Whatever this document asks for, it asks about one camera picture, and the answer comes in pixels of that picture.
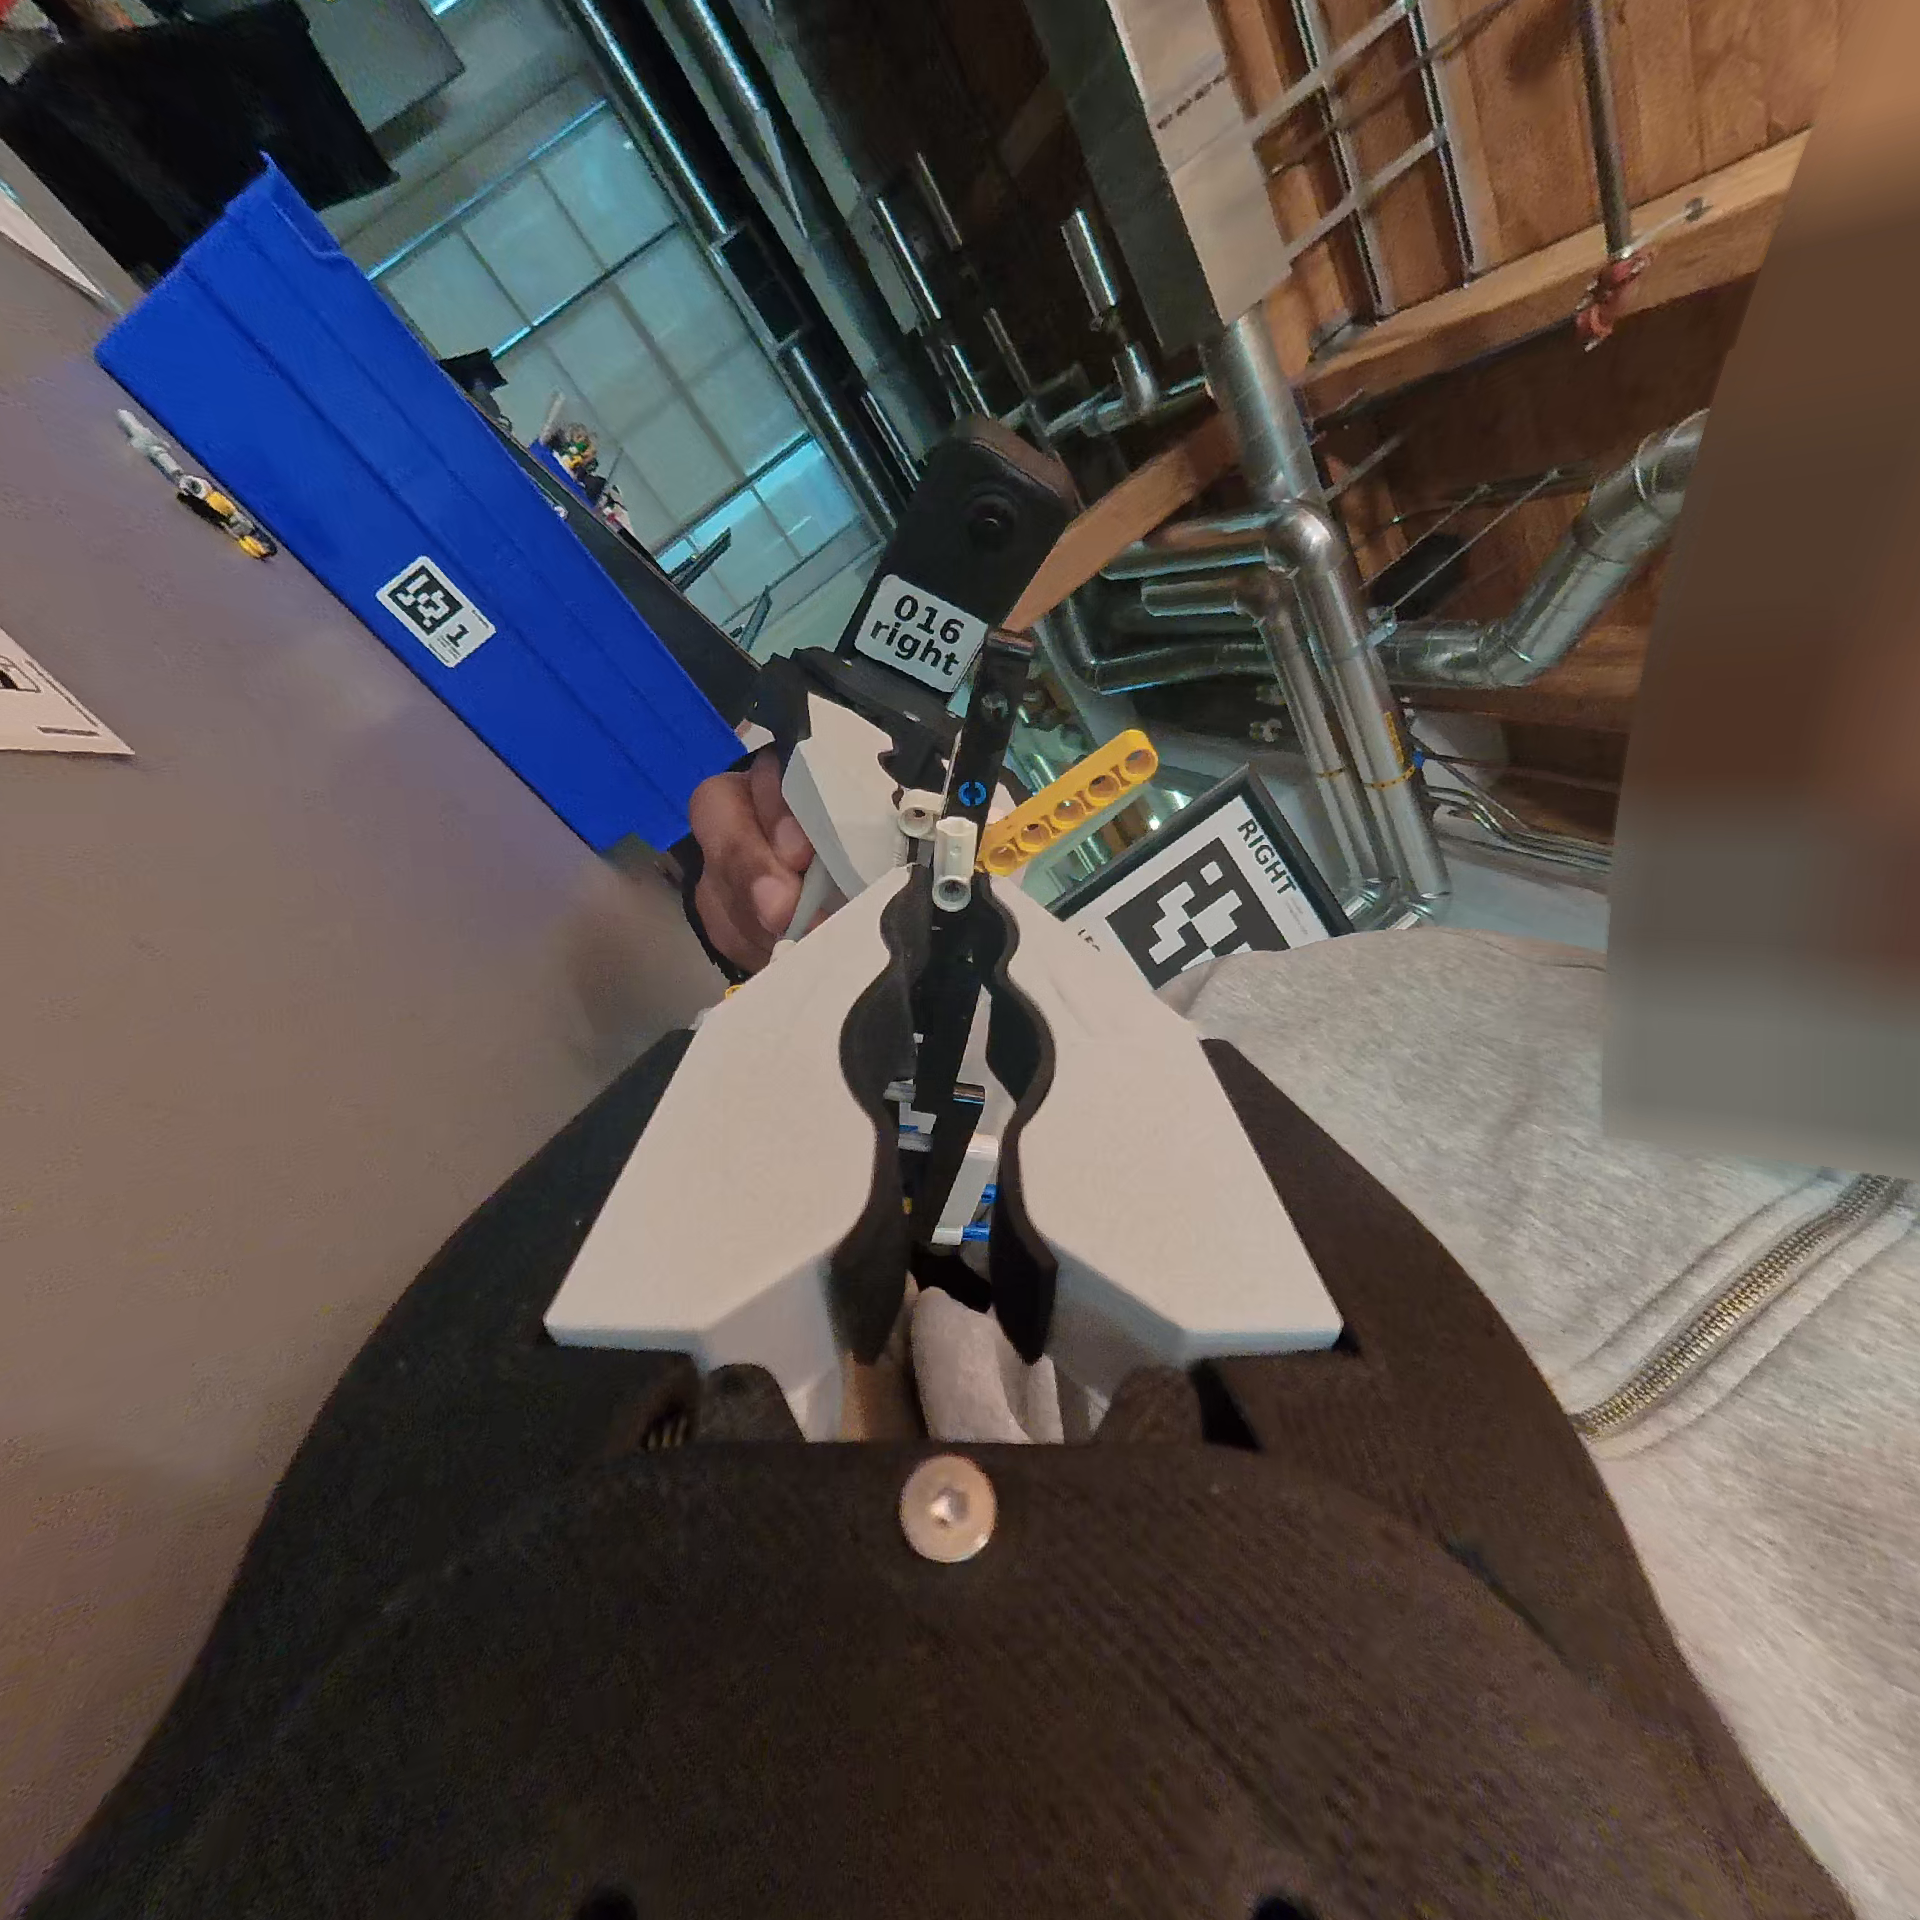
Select wooden beam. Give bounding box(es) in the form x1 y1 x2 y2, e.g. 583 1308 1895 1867
998 133 1818 632

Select scattered loose lego pieces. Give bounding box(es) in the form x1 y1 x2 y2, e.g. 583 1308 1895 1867
118 407 281 565

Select silver round metal duct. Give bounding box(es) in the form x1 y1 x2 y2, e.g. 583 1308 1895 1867
1201 315 1456 933

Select grey zip hoodie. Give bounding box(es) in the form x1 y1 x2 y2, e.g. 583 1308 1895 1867
1161 931 1920 1920

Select silver elbow metal duct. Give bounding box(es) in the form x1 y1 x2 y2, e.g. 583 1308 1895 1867
1382 411 1713 692

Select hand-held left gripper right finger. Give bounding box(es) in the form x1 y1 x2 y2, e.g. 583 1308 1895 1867
968 878 1347 1433

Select person's right hand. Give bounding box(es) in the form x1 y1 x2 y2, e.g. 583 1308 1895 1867
688 756 826 973

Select blue plastic bin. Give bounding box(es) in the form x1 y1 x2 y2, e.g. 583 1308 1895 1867
95 157 752 856

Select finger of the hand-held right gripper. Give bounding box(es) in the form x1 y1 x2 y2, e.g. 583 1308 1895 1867
784 701 915 903

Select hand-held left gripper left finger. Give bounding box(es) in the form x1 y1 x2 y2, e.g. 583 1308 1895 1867
544 865 916 1441

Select white printed paper sheet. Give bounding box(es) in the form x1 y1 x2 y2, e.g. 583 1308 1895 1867
0 625 135 756
0 192 110 309

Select lego technic assembly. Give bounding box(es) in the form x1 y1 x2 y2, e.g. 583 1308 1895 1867
884 630 1163 1254

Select large glass window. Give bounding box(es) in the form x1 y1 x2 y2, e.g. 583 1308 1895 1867
369 96 904 600

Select rectangular metal duct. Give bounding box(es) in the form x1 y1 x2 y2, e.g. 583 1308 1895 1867
1020 0 1308 325

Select framed black white marker sign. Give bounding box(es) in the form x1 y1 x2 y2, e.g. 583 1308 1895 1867
1050 766 1354 992

